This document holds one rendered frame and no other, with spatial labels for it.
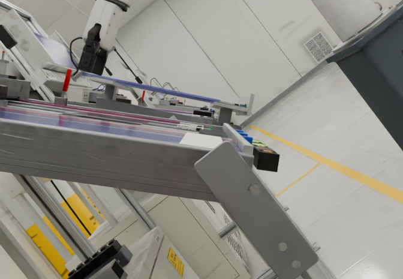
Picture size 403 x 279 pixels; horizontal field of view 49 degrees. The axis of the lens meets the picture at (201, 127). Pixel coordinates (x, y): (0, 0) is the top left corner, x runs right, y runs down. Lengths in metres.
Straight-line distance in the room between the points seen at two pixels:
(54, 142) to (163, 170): 0.13
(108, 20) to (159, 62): 7.70
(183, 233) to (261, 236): 1.57
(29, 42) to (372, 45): 1.58
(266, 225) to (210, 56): 8.20
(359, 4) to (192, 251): 1.32
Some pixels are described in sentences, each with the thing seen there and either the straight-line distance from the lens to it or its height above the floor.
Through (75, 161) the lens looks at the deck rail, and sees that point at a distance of 0.55.
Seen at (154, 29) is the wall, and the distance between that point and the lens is 8.80.
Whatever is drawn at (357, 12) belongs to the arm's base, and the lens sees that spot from 1.21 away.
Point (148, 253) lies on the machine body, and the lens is 1.06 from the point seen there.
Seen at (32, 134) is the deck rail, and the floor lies 0.90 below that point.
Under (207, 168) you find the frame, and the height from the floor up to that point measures 0.75.
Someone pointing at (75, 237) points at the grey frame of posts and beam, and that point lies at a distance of 1.33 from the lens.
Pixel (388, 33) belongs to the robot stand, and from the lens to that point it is 1.21.
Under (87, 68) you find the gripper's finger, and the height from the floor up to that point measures 1.02.
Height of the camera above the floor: 0.80
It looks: 2 degrees down
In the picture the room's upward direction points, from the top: 38 degrees counter-clockwise
